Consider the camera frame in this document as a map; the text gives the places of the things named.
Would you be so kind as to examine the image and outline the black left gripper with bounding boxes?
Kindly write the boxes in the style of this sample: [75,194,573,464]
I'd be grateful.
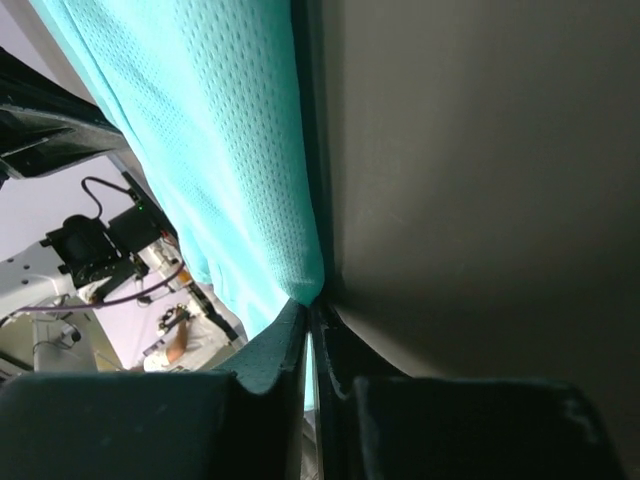
[1,49,144,183]

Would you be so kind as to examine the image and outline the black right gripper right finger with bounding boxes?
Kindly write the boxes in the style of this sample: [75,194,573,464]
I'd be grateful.
[309,299,407,479]

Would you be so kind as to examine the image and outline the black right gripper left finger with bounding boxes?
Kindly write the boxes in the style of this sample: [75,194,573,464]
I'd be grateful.
[212,300,307,479]

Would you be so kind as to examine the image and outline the teal t-shirt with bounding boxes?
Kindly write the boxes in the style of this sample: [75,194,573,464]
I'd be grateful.
[33,1,324,337]

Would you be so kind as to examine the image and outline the person in white shirt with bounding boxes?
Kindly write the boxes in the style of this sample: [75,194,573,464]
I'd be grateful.
[142,309,189,373]

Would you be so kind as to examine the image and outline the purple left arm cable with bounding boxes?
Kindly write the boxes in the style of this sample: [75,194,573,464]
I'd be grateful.
[9,262,186,316]

